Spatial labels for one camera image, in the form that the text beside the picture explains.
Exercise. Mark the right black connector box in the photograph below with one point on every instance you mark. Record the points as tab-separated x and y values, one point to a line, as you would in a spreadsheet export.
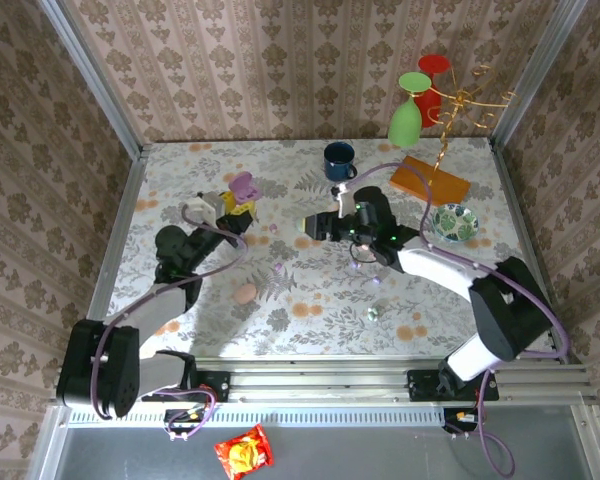
455	420

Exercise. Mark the purple toy cup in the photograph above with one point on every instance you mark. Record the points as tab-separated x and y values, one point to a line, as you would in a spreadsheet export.
242	184

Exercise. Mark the dark blue enamel mug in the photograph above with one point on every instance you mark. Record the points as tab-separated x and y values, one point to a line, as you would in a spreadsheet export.
337	167

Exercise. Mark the small purple earbud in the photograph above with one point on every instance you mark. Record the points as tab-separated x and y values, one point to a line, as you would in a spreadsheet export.
378	280
358	265

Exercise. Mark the red orange snack bag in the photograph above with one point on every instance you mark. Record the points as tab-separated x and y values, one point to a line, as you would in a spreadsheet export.
242	452

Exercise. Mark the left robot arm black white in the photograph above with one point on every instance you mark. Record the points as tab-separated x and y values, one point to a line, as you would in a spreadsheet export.
100	370

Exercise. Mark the red plastic wine glass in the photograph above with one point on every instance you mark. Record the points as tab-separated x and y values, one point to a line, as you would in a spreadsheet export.
432	65

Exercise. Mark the pale green bowl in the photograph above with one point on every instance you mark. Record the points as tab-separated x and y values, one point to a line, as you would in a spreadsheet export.
301	225

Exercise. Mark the right aluminium table side rail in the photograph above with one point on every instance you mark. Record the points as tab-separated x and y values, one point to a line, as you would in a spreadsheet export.
515	200

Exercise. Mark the leaf pattern bowl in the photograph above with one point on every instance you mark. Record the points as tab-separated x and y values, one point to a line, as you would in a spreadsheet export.
455	222

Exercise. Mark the left black connector box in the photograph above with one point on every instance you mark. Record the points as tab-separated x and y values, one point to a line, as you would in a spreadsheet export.
180	420

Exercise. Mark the black connector box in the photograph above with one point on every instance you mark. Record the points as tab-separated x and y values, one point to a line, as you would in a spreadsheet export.
180	420
455	420

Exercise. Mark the aluminium frame post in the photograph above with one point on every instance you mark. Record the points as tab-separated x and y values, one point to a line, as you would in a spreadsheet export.
96	80
536	75

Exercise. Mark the left aluminium table side rail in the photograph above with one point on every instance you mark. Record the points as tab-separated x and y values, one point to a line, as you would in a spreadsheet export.
121	225

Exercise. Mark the right aluminium frame post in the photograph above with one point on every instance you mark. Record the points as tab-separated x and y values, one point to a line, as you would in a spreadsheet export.
536	75

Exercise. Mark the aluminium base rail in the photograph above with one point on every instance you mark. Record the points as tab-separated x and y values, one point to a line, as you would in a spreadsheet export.
330	382

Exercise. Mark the small pale green earbud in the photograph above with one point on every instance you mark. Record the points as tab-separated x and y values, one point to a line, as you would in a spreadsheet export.
373	314

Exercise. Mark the green plastic wine glass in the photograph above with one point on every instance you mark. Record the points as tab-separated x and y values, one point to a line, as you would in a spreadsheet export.
405	122

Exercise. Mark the aluminium table side rail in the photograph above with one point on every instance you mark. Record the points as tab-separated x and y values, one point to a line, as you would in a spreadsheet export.
515	200
121	225

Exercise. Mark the left aluminium frame post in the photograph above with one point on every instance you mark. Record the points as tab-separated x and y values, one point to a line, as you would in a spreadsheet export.
96	80

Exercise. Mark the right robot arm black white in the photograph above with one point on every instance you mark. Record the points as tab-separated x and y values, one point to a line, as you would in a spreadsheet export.
505	310

